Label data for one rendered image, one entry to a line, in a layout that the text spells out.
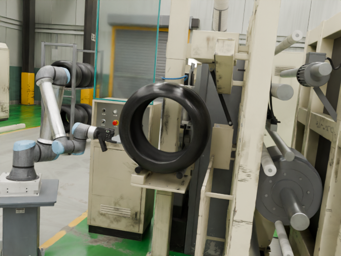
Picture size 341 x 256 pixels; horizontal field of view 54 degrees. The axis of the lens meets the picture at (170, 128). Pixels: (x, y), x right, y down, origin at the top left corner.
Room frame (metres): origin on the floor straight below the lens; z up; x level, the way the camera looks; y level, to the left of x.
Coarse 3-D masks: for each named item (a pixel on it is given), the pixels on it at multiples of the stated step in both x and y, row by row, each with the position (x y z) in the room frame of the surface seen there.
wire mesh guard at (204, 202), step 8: (208, 168) 1.97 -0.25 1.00; (208, 176) 1.80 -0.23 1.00; (208, 184) 2.03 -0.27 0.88; (200, 200) 1.56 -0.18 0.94; (208, 200) 2.32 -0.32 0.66; (200, 208) 1.56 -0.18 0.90; (208, 208) 2.43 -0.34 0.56; (200, 216) 1.56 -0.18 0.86; (208, 216) 2.43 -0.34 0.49; (200, 224) 1.56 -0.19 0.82; (200, 232) 1.73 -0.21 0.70; (200, 240) 1.82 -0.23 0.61; (200, 248) 1.89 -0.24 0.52
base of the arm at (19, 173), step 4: (12, 168) 2.35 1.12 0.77; (16, 168) 2.32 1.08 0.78; (20, 168) 2.32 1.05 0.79; (24, 168) 2.33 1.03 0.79; (28, 168) 2.35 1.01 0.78; (32, 168) 2.38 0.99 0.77; (12, 172) 2.34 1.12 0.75; (16, 172) 2.31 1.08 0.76; (20, 172) 2.31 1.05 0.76; (24, 172) 2.32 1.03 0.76; (28, 172) 2.35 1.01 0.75; (32, 172) 2.37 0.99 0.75; (12, 176) 2.31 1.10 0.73; (16, 176) 2.30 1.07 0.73; (20, 176) 2.30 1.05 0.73; (24, 176) 2.31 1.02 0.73; (28, 176) 2.34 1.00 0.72; (32, 176) 2.36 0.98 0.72; (36, 176) 2.41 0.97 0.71
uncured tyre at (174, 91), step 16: (144, 96) 2.09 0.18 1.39; (160, 96) 2.07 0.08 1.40; (176, 96) 2.06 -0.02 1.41; (192, 96) 2.08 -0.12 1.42; (128, 112) 2.11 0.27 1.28; (192, 112) 2.04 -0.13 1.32; (208, 112) 2.22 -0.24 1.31; (128, 128) 2.11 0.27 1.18; (208, 128) 2.08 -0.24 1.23; (128, 144) 2.11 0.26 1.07; (144, 144) 2.38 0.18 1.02; (192, 144) 2.03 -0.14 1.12; (144, 160) 2.09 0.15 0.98; (160, 160) 2.34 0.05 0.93; (176, 160) 2.05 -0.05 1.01; (192, 160) 2.06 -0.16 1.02
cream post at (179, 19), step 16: (176, 0) 2.48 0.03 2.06; (176, 16) 2.48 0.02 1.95; (176, 32) 2.48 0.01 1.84; (176, 48) 2.48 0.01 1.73; (176, 64) 2.48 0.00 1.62; (176, 80) 2.48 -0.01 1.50; (176, 112) 2.47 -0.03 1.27; (176, 128) 2.47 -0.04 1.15; (160, 144) 2.49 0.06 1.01; (176, 144) 2.48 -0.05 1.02; (160, 192) 2.49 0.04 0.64; (160, 208) 2.48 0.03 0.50; (160, 224) 2.48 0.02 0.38; (160, 240) 2.48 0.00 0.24
